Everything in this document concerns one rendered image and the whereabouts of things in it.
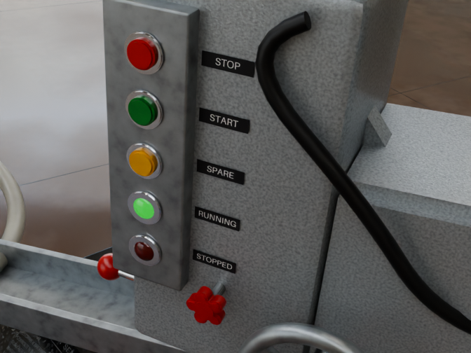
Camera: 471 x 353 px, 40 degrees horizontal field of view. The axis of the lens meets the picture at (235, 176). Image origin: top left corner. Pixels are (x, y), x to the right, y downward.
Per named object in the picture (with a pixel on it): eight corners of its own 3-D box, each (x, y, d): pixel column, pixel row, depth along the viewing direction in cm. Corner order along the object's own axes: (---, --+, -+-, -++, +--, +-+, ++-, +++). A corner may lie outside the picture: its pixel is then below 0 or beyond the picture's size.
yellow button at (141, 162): (158, 175, 58) (159, 150, 56) (153, 180, 57) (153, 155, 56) (134, 167, 59) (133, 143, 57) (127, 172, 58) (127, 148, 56)
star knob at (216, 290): (237, 304, 64) (240, 274, 62) (219, 332, 61) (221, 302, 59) (203, 292, 65) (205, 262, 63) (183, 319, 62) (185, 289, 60)
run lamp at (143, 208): (160, 217, 61) (160, 196, 60) (152, 225, 60) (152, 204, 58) (137, 210, 62) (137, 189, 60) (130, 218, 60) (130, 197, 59)
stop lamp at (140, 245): (159, 259, 64) (159, 239, 62) (152, 267, 62) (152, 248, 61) (138, 251, 64) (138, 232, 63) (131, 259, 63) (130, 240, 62)
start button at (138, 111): (159, 125, 55) (159, 97, 54) (153, 129, 54) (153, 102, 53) (133, 118, 56) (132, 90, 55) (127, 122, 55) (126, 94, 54)
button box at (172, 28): (193, 277, 66) (205, 4, 51) (180, 293, 64) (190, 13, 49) (125, 253, 68) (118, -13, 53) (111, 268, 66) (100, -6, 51)
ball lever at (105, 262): (162, 285, 75) (162, 264, 73) (148, 302, 73) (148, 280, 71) (107, 265, 77) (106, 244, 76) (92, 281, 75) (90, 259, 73)
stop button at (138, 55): (160, 69, 52) (160, 39, 51) (153, 74, 52) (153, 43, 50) (132, 63, 53) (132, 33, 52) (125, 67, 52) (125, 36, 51)
